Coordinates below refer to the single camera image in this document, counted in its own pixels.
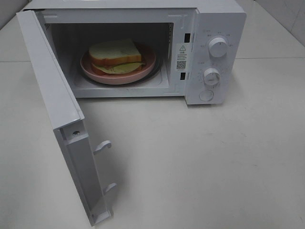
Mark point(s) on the round white door button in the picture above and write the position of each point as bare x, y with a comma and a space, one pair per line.
206, 95

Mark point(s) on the pink round plate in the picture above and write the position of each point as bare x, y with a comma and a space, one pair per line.
143, 50

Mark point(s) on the white bread sandwich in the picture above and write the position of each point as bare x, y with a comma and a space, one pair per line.
115, 57

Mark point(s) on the white microwave door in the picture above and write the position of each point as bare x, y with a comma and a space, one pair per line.
66, 118

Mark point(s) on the glass microwave turntable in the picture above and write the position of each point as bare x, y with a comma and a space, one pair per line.
157, 69

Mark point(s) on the lower white timer knob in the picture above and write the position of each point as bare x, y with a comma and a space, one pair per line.
211, 77

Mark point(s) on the white warning label sticker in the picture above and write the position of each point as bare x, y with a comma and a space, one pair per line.
182, 56

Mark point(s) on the white microwave oven body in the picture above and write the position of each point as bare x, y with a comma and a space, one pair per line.
74, 25

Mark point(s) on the upper white power knob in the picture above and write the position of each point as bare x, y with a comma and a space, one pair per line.
218, 46

